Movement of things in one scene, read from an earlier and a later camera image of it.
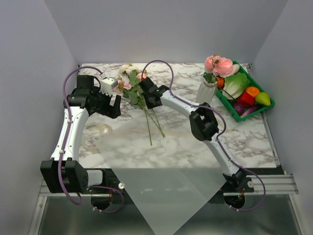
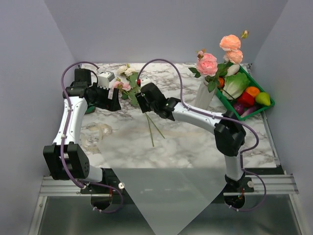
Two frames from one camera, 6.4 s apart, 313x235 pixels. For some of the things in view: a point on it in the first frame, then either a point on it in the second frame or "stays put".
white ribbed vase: x=206 y=92 stays put
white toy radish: x=235 y=68 stays put
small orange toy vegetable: x=220 y=82 stays put
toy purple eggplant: x=241 y=111 stays put
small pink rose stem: x=122 y=85 to x=149 y=117
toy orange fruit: x=253 y=90 stays put
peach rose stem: x=141 y=76 to x=231 y=45
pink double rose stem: x=222 y=66 to x=207 y=65
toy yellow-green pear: x=263 y=98 stays put
